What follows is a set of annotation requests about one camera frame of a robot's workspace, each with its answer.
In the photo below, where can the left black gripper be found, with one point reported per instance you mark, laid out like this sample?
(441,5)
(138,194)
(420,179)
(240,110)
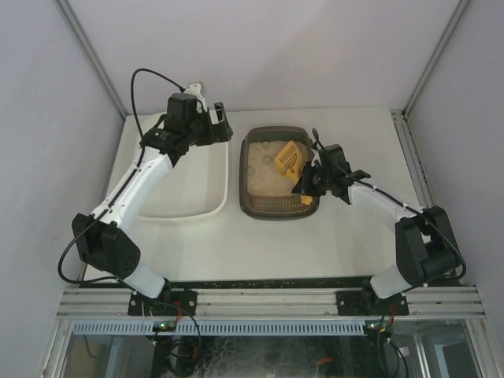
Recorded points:
(217,128)

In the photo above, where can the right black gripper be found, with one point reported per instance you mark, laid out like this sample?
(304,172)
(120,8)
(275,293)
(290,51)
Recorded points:
(311,179)

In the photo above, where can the yellow litter scoop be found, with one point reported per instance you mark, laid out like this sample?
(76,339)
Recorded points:
(289,161)

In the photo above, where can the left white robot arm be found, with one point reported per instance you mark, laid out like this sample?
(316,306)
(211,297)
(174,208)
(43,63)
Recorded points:
(102,238)

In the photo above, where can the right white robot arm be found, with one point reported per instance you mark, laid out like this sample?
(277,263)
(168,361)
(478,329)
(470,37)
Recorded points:
(426,249)

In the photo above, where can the brown litter box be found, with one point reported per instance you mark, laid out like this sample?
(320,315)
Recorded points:
(266,195)

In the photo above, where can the white plastic tub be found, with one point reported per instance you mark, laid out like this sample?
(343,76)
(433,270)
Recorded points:
(196,187)

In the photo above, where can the right aluminium side rail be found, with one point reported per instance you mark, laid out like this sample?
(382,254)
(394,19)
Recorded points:
(421,183)

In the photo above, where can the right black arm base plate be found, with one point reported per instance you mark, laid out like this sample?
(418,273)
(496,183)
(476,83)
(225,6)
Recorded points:
(363,303)

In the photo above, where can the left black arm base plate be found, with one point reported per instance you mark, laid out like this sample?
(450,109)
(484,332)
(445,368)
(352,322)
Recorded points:
(172,301)

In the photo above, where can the left aluminium frame post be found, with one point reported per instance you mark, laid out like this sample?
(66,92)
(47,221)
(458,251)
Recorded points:
(77,31)

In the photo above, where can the aluminium frame post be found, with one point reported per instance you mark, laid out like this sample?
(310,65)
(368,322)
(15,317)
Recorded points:
(446,36)
(77,31)

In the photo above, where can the grey slotted cable duct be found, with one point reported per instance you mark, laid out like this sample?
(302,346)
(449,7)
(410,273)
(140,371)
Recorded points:
(221,327)

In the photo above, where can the aluminium front rail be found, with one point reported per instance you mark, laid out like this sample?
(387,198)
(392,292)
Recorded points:
(425,303)

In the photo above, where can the right aluminium frame post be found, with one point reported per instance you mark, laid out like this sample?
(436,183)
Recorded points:
(446,36)

